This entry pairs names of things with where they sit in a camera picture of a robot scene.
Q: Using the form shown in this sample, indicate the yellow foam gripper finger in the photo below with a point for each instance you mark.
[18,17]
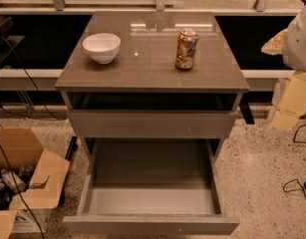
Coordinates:
[288,104]
[275,45]

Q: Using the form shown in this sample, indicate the orange soda can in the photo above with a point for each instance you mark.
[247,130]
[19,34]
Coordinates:
[186,48]

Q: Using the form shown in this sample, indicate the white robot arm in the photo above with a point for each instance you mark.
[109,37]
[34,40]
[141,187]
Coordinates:
[294,47]

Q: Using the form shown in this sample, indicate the grey drawer cabinet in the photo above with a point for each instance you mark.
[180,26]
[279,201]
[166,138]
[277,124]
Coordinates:
[141,93]

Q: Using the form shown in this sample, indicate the open grey drawer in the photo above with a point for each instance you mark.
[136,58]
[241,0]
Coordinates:
[152,186]

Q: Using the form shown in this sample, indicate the white ceramic bowl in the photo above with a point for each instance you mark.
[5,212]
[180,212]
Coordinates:
[102,47]

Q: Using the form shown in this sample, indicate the black bar on floor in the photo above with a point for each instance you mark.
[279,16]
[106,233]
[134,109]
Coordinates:
[71,148]

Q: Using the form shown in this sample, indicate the open cardboard box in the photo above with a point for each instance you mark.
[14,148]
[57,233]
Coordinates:
[31,182]

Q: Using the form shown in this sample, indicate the clutter inside cardboard box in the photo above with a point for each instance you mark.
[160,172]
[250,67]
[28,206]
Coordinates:
[12,182]

